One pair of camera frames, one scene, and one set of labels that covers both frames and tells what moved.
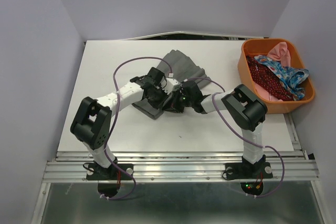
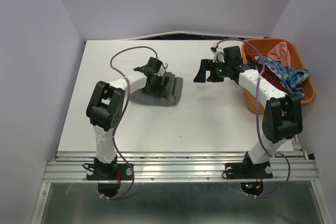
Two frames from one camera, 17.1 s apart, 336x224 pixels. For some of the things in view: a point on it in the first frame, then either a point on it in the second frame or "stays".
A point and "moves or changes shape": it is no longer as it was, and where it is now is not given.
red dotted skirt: (266, 79) stays
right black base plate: (248, 170) stays
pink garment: (280, 52) stays
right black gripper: (172, 105) to (207, 64)
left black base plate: (112, 173) stays
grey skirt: (181, 67) moves or changes shape
